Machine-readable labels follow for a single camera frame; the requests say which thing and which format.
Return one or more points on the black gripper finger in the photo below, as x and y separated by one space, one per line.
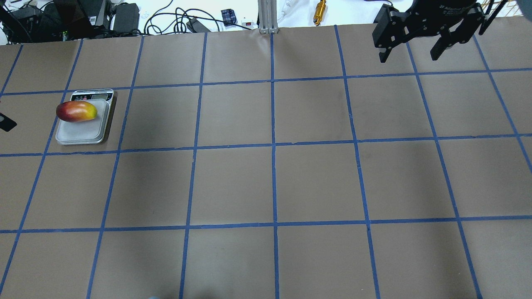
6 123

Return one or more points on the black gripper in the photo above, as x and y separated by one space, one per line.
449 9

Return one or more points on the red yellow mango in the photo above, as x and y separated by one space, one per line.
76 111

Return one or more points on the silver digital kitchen scale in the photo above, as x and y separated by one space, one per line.
88 132

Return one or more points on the gold metal cylinder tool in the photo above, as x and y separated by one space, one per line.
319 12

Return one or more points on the black power adapter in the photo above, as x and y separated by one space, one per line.
126 17

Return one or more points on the brown paper table mat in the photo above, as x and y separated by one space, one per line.
296 166

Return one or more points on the small blue checkered box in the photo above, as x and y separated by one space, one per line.
228 17

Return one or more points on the aluminium frame post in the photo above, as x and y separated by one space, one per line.
267 17

